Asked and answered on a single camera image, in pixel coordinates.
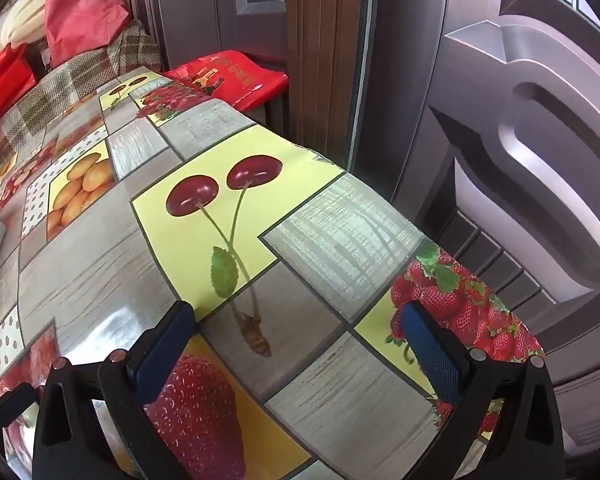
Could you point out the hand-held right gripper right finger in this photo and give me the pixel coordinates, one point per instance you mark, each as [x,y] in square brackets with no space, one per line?
[430,345]

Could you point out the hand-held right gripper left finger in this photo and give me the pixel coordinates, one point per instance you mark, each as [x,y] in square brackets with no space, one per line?
[165,355]

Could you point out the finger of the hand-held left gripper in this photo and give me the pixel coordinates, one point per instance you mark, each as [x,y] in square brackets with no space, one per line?
[10,402]

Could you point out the fruit print tablecloth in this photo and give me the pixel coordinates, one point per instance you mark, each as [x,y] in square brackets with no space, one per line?
[305,260]

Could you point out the brown panelled metal door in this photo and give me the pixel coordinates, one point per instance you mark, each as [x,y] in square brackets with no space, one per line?
[530,110]
[205,10]

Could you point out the plaid blanket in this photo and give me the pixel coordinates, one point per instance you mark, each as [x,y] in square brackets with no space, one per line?
[80,85]

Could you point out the red printed shopping bag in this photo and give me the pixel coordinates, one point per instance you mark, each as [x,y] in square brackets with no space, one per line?
[230,77]

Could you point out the bright red tote bag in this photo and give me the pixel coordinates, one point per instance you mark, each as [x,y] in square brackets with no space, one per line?
[5,80]

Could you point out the red plastic bag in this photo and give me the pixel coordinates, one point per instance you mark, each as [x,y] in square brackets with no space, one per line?
[85,15]

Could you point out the white foam sheets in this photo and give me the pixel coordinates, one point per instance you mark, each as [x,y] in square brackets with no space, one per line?
[22,20]

